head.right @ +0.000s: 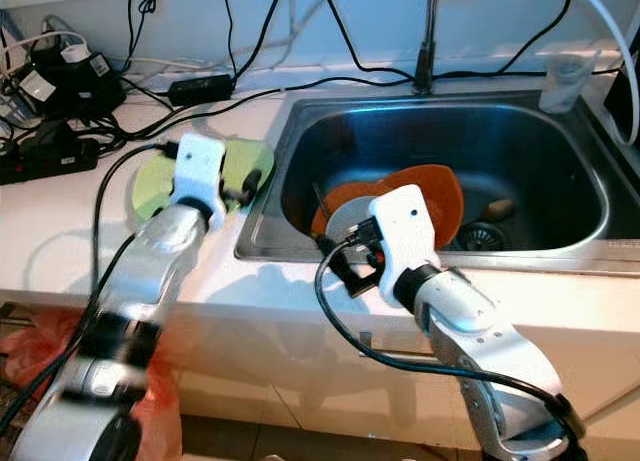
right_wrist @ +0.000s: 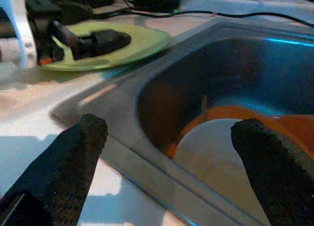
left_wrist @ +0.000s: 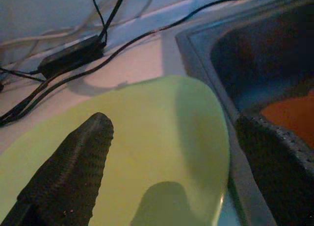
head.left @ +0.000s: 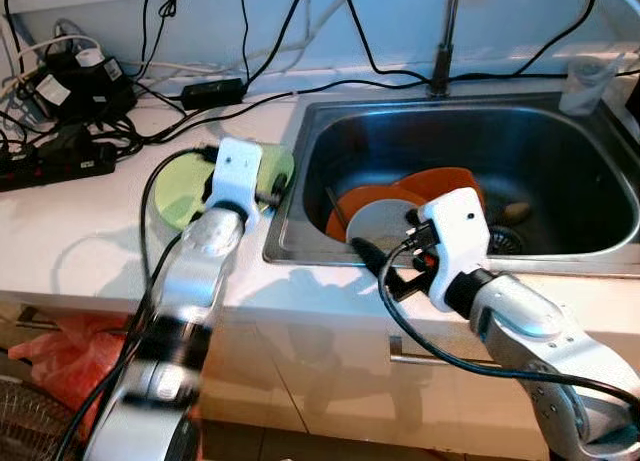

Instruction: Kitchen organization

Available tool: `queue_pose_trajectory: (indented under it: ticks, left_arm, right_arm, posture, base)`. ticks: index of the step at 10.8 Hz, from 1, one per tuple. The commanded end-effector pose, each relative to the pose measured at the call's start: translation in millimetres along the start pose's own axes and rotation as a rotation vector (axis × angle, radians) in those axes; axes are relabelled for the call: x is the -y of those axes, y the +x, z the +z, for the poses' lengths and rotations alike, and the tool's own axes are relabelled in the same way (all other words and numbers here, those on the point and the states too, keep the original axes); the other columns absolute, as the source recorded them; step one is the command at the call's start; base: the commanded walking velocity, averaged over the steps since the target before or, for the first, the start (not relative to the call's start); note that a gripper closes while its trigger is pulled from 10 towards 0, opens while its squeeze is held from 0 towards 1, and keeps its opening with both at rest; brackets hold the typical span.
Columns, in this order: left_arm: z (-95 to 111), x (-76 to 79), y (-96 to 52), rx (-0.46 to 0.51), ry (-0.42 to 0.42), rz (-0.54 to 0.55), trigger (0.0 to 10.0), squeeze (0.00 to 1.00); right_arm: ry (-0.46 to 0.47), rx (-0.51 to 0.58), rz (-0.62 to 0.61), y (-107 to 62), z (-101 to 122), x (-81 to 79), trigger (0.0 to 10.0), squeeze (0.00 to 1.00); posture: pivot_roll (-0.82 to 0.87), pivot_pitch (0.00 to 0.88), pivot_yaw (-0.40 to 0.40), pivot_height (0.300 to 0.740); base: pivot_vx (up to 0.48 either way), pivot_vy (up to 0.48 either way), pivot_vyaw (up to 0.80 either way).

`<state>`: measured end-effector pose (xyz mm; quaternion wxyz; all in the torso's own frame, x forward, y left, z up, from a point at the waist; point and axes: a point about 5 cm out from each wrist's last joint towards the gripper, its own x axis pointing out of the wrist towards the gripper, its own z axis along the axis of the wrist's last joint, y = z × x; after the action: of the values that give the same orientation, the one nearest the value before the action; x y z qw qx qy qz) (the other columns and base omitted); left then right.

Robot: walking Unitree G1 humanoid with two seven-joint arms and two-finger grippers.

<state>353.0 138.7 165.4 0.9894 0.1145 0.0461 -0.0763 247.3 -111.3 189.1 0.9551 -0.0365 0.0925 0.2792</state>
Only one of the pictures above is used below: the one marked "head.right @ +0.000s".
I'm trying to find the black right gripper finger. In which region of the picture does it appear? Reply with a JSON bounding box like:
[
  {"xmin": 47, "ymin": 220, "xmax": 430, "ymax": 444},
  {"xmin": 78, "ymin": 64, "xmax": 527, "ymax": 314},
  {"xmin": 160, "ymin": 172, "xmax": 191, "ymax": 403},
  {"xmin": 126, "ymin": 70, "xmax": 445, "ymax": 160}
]
[{"xmin": 315, "ymin": 234, "xmax": 353, "ymax": 270}]

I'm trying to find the white bowl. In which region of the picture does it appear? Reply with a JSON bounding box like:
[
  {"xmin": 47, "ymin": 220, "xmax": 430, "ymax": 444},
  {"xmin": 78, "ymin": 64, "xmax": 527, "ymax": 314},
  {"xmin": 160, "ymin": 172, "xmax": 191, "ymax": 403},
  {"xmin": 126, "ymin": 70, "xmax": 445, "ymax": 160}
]
[{"xmin": 325, "ymin": 194, "xmax": 386, "ymax": 242}]

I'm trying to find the light green plate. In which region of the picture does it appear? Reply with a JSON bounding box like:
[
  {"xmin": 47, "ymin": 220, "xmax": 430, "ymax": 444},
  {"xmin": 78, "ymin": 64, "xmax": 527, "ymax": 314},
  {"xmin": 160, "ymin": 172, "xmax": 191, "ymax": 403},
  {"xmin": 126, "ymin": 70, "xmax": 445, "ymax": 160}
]
[{"xmin": 130, "ymin": 138, "xmax": 276, "ymax": 222}]

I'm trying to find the orange plate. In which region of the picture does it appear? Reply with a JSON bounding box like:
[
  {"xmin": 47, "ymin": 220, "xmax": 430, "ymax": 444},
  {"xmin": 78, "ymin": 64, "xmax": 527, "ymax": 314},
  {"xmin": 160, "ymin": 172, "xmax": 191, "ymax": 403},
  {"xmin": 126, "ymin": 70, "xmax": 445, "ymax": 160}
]
[
  {"xmin": 310, "ymin": 179, "xmax": 391, "ymax": 237},
  {"xmin": 380, "ymin": 165, "xmax": 466, "ymax": 252}
]

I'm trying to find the black power adapter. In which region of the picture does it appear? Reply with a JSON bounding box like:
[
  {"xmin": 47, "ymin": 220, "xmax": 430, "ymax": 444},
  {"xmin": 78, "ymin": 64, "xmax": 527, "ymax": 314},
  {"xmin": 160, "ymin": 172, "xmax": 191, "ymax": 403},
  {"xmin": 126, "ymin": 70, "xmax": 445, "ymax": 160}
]
[{"xmin": 168, "ymin": 74, "xmax": 236, "ymax": 105}]

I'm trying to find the sink drain strainer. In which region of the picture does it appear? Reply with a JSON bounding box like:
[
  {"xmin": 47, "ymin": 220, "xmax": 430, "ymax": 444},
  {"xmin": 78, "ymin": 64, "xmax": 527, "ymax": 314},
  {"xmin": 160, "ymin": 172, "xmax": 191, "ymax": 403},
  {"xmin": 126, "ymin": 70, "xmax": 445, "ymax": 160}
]
[{"xmin": 450, "ymin": 224, "xmax": 496, "ymax": 252}]

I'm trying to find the small brown lump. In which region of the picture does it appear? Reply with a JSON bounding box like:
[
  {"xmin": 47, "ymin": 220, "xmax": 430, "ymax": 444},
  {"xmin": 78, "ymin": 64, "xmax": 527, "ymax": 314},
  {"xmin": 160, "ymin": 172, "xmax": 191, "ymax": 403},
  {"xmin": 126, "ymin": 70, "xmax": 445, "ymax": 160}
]
[{"xmin": 480, "ymin": 198, "xmax": 516, "ymax": 222}]

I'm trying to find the stainless steel sink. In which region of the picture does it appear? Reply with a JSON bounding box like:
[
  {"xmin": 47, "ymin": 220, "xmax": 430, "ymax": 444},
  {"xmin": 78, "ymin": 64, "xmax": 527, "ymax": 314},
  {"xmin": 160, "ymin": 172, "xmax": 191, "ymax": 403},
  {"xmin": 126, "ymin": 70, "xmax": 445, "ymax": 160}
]
[{"xmin": 235, "ymin": 89, "xmax": 640, "ymax": 277}]

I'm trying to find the metal faucet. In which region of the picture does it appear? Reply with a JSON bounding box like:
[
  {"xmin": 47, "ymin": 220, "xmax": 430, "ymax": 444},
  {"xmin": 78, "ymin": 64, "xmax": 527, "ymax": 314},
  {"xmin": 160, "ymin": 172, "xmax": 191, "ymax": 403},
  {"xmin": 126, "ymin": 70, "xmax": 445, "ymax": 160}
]
[{"xmin": 410, "ymin": 0, "xmax": 471, "ymax": 95}]

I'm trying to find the red plastic bag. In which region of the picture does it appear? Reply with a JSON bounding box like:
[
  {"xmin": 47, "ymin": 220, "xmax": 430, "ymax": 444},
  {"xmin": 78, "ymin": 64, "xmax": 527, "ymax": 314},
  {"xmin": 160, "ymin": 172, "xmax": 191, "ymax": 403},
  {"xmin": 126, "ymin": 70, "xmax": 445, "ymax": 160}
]
[{"xmin": 0, "ymin": 306, "xmax": 181, "ymax": 461}]

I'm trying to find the clear glass cup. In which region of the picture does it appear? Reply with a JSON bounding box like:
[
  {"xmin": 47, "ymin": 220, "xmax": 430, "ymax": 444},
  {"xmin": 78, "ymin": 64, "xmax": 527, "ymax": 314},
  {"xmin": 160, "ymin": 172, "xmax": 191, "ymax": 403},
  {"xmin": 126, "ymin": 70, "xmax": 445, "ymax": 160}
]
[{"xmin": 538, "ymin": 53, "xmax": 596, "ymax": 114}]

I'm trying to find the black appliance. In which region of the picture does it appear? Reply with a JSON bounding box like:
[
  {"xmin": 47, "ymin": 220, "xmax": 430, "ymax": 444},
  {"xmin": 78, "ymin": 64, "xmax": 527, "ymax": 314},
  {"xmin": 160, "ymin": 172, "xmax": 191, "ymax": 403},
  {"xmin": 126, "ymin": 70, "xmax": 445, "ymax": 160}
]
[{"xmin": 600, "ymin": 51, "xmax": 640, "ymax": 222}]

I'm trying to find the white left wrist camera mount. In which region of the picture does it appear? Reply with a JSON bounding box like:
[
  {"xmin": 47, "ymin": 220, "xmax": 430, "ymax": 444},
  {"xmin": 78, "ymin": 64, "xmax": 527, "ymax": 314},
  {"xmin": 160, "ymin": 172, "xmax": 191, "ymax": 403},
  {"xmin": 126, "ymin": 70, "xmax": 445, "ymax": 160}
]
[{"xmin": 175, "ymin": 133, "xmax": 229, "ymax": 217}]

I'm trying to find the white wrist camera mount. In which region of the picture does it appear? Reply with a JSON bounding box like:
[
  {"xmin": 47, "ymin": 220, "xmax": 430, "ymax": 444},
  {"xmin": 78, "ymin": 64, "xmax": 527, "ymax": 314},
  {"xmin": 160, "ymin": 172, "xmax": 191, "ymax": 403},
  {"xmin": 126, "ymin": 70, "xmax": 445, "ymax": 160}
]
[
  {"xmin": 368, "ymin": 184, "xmax": 441, "ymax": 304},
  {"xmin": 175, "ymin": 133, "xmax": 229, "ymax": 217}
]

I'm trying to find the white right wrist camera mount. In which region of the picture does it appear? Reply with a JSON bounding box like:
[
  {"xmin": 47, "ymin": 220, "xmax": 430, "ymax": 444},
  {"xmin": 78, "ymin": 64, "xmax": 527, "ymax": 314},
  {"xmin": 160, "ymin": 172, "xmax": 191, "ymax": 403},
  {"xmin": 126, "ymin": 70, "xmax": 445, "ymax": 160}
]
[{"xmin": 368, "ymin": 184, "xmax": 441, "ymax": 304}]

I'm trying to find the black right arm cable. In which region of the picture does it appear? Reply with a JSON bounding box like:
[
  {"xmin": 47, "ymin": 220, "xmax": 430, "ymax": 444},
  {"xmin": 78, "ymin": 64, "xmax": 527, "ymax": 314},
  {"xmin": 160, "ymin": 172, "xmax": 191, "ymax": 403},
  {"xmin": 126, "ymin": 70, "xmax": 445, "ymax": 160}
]
[{"xmin": 313, "ymin": 243, "xmax": 586, "ymax": 442}]

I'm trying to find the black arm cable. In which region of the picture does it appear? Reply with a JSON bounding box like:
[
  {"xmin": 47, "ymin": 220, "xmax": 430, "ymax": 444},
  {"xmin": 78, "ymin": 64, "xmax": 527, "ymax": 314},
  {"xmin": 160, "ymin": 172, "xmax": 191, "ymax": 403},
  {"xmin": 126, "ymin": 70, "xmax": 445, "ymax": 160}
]
[
  {"xmin": 313, "ymin": 243, "xmax": 586, "ymax": 442},
  {"xmin": 0, "ymin": 141, "xmax": 181, "ymax": 442}
]

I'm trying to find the long black counter cable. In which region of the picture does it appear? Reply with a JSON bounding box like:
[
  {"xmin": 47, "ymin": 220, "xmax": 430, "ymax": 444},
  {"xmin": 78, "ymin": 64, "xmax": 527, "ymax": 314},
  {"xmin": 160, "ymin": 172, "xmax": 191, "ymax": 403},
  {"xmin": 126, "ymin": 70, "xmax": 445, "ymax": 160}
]
[{"xmin": 100, "ymin": 71, "xmax": 611, "ymax": 142}]

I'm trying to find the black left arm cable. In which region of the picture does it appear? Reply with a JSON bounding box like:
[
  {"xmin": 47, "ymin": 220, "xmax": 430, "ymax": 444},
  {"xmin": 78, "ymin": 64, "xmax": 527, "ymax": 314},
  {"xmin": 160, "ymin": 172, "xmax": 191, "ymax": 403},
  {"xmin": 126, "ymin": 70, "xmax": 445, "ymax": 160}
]
[{"xmin": 0, "ymin": 141, "xmax": 181, "ymax": 442}]

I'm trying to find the black wall cable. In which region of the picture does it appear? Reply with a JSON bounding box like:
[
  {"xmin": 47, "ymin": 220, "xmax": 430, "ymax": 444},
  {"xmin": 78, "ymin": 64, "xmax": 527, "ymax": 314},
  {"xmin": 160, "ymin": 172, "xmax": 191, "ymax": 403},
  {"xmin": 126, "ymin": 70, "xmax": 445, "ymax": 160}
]
[
  {"xmin": 490, "ymin": 0, "xmax": 576, "ymax": 77},
  {"xmin": 322, "ymin": 0, "xmax": 421, "ymax": 82}
]

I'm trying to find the white water hose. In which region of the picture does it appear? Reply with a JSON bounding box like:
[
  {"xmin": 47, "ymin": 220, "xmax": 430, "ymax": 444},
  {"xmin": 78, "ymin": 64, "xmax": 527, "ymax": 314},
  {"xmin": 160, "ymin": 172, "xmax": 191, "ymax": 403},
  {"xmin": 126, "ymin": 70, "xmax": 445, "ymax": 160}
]
[{"xmin": 565, "ymin": 0, "xmax": 640, "ymax": 147}]

